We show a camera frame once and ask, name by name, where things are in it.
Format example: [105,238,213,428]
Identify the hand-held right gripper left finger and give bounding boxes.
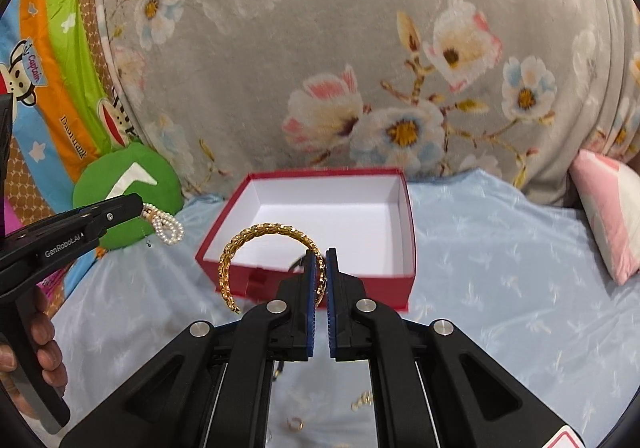
[60,250,326,448]

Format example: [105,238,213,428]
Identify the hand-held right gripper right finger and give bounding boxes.
[325,248,587,448]

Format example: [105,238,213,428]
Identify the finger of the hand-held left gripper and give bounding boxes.
[35,193,146,279]

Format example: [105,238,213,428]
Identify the white pearl bracelet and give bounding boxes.
[141,204,185,245]

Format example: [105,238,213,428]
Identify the red cardboard box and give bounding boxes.
[195,168,417,313]

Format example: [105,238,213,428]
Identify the gold chain bracelet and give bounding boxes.
[218,223,332,315]

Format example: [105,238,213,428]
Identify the person's left hand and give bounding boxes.
[0,303,65,424]

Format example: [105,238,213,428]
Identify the green round cushion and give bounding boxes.
[72,140,183,251]

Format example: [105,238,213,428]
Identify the colourful cartoon printed blanket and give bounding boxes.
[0,0,151,319]

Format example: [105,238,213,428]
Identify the grey floral blanket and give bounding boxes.
[95,0,640,209]

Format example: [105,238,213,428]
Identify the pink and white pillow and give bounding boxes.
[570,150,640,286]

